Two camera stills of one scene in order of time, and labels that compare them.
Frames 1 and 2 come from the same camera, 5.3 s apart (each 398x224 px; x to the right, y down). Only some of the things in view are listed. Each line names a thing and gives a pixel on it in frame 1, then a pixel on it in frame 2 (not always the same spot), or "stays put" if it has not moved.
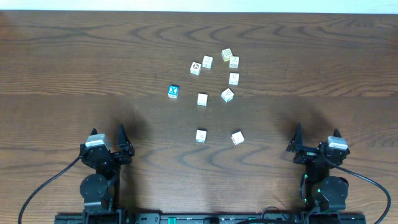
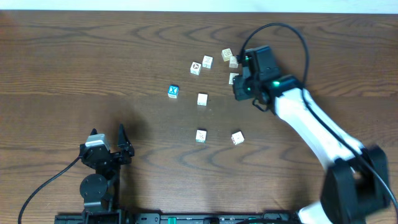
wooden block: (201, 136) stays put
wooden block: (237, 137) stays put
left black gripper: (112, 154) stays put
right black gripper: (296, 145) to (240, 94)
